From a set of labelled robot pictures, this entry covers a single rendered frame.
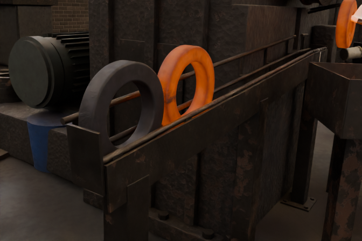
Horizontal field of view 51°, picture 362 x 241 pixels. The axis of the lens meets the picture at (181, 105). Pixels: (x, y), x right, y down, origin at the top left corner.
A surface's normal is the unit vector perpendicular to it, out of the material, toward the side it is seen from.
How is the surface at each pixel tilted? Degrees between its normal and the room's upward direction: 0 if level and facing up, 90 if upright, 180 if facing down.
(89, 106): 71
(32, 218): 0
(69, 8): 90
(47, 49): 45
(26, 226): 0
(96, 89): 51
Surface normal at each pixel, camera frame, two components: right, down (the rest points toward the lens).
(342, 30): -0.54, 0.43
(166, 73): -0.49, -0.28
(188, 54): 0.82, 0.18
